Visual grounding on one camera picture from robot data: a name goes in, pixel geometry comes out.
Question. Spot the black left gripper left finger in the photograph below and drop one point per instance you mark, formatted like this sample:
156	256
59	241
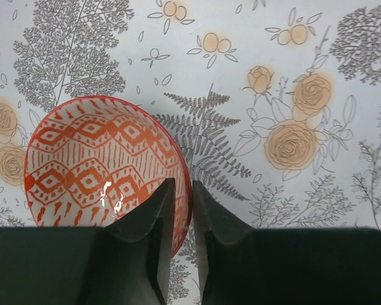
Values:
127	262

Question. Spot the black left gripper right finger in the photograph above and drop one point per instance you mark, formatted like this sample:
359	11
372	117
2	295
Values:
238	264

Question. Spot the orange patterned bowl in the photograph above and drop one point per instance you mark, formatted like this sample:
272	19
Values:
94	159

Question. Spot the floral patterned table mat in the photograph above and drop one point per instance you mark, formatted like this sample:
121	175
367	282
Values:
274	105

